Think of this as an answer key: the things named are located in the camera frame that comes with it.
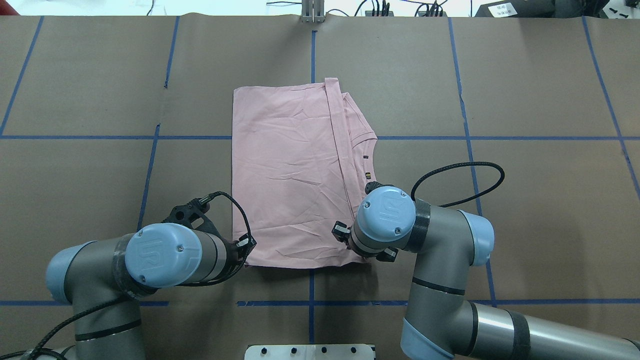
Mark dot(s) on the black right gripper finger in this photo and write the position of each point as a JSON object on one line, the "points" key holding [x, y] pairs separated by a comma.
{"points": [[388, 255], [341, 232]]}

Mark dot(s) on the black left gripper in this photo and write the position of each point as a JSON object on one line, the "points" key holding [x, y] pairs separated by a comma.
{"points": [[231, 248]]}

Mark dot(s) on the pink snoopy t-shirt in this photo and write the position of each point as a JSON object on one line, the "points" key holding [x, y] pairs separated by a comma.
{"points": [[301, 157]]}

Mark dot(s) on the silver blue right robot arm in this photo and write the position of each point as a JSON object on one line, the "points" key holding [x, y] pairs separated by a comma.
{"points": [[440, 323]]}

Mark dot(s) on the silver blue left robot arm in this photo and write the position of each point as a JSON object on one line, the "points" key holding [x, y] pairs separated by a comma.
{"points": [[104, 282]]}

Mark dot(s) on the black power adapter box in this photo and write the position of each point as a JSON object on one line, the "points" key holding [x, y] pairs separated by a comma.
{"points": [[516, 9]]}

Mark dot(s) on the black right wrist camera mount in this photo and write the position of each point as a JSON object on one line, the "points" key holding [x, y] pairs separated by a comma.
{"points": [[374, 187]]}

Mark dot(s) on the white camera mast pedestal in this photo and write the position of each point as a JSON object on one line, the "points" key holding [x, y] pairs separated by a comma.
{"points": [[351, 351]]}

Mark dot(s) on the aluminium frame post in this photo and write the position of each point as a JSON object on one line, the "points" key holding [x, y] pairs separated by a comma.
{"points": [[313, 11]]}

